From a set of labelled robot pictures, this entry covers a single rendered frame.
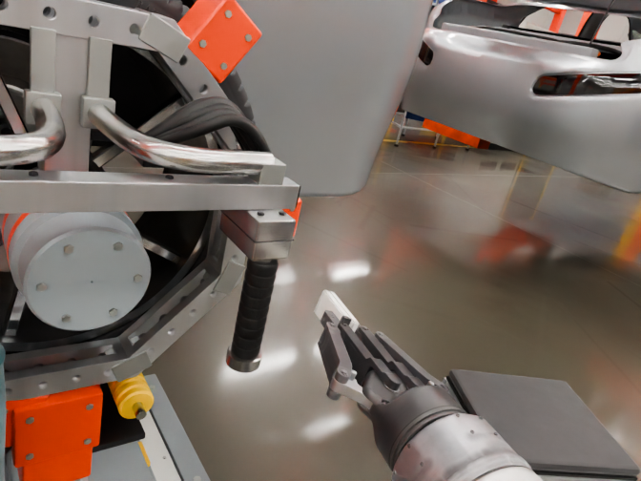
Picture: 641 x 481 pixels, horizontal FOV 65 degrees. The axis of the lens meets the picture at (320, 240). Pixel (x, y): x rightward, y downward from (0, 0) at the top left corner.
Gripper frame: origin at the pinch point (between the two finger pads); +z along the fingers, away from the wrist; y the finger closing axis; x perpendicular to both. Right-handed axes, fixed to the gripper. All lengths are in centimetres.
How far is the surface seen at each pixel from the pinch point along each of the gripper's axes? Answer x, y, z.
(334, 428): 71, -66, 69
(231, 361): 11.8, 6.4, 6.9
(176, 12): -23.7, 21.4, 33.7
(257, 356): 10.6, 3.5, 6.8
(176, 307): 17.8, 8.3, 29.4
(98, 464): 65, 8, 45
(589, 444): 30, -103, 21
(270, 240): -4.9, 8.4, 5.6
